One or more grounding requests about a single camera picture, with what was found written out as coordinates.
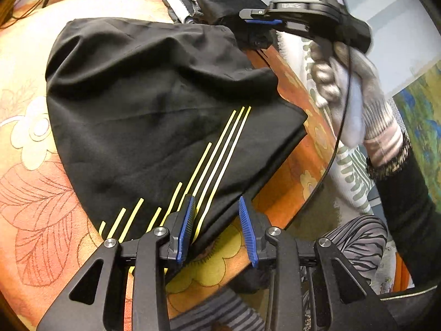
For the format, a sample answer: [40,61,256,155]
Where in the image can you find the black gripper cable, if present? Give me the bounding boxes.
[283,43,353,230]

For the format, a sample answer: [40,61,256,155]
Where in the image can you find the folded white grey garment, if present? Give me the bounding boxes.
[160,0,195,25]

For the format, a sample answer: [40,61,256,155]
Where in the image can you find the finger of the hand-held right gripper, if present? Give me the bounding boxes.
[236,24,278,50]
[239,7,286,27]

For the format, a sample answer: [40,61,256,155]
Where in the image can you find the person's right hand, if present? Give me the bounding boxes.
[308,39,402,145]

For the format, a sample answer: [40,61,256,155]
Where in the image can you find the person's black top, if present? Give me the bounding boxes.
[377,279,441,331]

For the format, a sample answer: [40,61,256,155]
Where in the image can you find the black pants with yellow print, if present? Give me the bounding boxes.
[45,18,309,249]

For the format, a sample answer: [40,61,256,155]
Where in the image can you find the person's right forearm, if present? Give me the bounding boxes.
[363,123,441,289]

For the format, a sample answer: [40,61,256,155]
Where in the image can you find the orange floral tablecloth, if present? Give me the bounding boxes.
[0,0,341,322]

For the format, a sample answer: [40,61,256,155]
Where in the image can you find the green striped white cloth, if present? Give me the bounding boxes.
[276,0,387,215]

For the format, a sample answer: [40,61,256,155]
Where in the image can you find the person's striped trousers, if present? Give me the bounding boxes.
[168,214,408,331]

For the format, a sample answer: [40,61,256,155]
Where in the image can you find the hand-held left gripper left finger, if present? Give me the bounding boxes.
[36,195,198,331]

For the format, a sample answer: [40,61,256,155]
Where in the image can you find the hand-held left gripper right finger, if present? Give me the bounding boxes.
[238,195,402,331]

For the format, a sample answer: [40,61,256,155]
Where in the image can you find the blue green printed cloth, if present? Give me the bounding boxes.
[392,75,441,198]

